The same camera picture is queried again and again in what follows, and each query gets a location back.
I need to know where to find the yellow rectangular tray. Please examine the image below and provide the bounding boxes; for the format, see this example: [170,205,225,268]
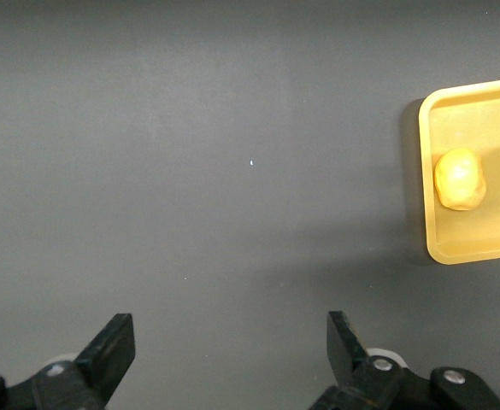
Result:
[417,76,500,267]

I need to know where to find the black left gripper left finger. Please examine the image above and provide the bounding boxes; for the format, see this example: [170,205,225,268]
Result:
[31,313,136,410]

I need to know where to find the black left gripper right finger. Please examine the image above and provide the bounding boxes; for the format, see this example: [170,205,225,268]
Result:
[309,311,405,410]

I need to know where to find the yellow potato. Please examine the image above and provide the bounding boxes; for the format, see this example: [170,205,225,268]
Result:
[434,147,488,212]

